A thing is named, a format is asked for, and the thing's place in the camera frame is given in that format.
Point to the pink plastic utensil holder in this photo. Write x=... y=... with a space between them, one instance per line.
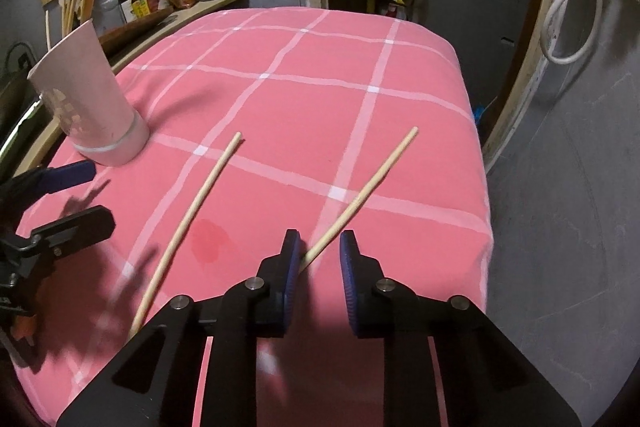
x=82 y=94

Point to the wooden cutting board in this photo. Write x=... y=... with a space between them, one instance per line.
x=115 y=40

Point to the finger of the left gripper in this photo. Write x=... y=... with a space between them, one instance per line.
x=33 y=184
x=73 y=233

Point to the dark grey cabinet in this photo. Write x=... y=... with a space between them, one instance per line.
x=484 y=34

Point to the pink checked tablecloth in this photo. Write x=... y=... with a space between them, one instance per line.
x=320 y=98

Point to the person's left hand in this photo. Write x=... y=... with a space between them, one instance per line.
x=23 y=329

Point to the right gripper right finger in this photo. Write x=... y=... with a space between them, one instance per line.
x=445 y=362

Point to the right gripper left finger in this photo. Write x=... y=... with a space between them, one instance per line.
x=195 y=357

